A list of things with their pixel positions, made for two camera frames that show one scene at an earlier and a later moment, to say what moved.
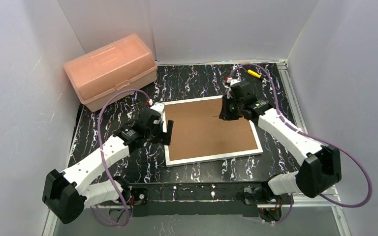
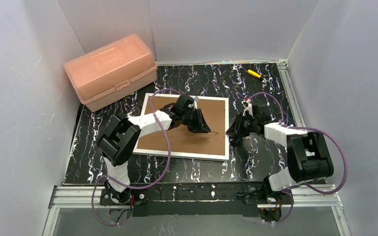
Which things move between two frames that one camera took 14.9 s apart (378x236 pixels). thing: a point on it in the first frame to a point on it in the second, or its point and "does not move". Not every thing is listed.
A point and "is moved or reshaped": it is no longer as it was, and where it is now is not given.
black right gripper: x=229 y=106 to x=241 y=124
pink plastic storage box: x=128 y=63 does not move
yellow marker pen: x=254 y=73 does not move
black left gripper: x=160 y=131 to x=193 y=118
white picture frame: x=199 y=135 is moved or reshaped
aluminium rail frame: x=334 y=201 does not move
